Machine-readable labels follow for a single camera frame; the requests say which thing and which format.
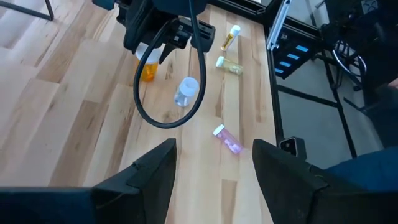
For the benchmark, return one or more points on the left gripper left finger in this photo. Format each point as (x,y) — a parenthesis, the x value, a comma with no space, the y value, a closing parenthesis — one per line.
(124,199)

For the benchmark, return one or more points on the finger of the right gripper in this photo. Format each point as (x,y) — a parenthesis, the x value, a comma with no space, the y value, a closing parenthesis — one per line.
(169,51)
(133,31)

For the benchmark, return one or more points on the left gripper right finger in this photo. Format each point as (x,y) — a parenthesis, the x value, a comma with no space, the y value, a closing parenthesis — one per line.
(311,202)

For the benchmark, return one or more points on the large amber bottle white cap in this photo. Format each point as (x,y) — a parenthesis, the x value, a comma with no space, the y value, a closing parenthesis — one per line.
(148,70)

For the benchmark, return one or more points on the clear bottle translucent cap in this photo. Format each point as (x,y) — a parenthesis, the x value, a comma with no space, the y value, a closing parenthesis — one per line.
(186,90)

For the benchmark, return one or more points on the slim tube yellow label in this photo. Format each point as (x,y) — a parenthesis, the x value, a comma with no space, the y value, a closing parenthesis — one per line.
(231,35)

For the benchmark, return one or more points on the yellow-green vial white cap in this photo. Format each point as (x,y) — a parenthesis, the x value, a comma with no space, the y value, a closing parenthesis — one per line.
(231,66)

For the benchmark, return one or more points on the pink vial white cap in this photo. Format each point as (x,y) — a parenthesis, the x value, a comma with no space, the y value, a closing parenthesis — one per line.
(228,141)

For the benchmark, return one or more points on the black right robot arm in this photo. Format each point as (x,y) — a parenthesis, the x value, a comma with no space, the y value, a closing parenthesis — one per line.
(104,3)

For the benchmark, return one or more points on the person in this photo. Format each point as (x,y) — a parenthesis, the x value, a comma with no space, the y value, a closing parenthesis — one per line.
(367,171)

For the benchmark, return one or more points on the black box blue lights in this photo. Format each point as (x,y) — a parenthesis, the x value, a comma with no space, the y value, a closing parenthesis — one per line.
(311,53)

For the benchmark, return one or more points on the small black table camera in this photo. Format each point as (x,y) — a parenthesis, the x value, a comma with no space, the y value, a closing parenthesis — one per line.
(290,144)

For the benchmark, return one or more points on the wooden shelf black frame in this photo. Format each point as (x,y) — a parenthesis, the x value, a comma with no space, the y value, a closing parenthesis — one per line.
(49,12)

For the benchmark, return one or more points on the silver aluminium bracket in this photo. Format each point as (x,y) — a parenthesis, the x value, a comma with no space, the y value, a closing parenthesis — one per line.
(278,25)

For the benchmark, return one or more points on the black aluminium rig frame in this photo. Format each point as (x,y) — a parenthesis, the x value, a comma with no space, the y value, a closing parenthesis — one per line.
(273,93)

